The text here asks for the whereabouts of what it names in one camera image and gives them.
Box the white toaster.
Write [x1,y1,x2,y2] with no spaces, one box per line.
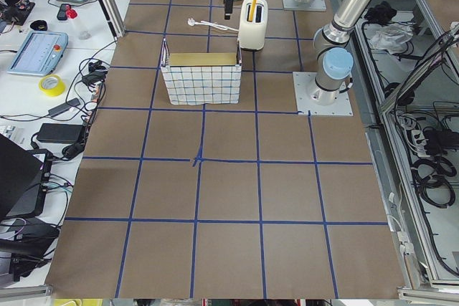
[237,0,268,51]

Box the white toaster power cable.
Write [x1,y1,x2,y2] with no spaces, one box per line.
[187,17,240,33]

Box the black laptop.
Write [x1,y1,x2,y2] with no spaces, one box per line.
[1,136,52,220]

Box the black power adapter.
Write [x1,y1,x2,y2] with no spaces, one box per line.
[37,123,85,143]

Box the toast slice in toaster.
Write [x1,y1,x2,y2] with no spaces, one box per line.
[247,0,257,23]

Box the yellow tape roll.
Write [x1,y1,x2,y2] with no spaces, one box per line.
[39,74,66,97]

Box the white bottle red cap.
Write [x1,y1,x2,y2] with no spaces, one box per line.
[65,5,91,40]

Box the wire basket with wooden shelf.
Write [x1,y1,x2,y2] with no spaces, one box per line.
[161,40,242,105]

